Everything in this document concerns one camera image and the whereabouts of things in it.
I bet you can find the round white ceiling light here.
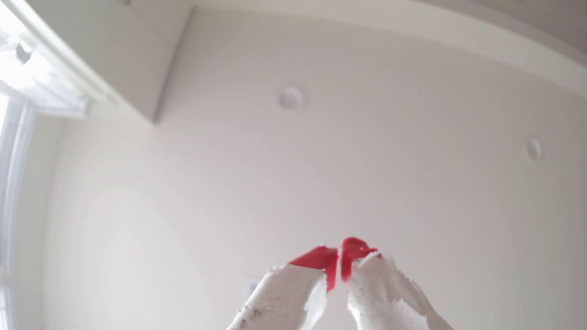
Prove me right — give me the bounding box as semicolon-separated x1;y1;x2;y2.
277;85;306;112
525;137;545;161

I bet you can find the white window blind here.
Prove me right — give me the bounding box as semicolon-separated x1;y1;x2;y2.
0;0;120;120

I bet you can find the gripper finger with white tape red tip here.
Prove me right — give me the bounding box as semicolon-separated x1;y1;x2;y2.
227;245;339;330
340;236;455;330

